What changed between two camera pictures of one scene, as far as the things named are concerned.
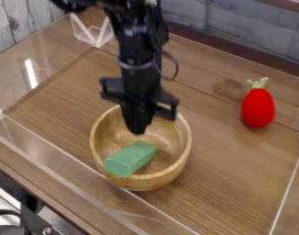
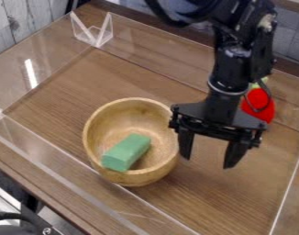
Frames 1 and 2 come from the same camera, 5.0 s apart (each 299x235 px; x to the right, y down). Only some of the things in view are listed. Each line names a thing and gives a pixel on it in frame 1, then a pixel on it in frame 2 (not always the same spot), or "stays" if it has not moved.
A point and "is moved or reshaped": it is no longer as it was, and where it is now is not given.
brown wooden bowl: x=168 y=135 is moved or reshaped
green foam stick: x=121 y=163 is moved or reshaped
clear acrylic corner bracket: x=93 y=36 stays
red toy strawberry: x=258 y=105 stays
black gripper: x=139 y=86 → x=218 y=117
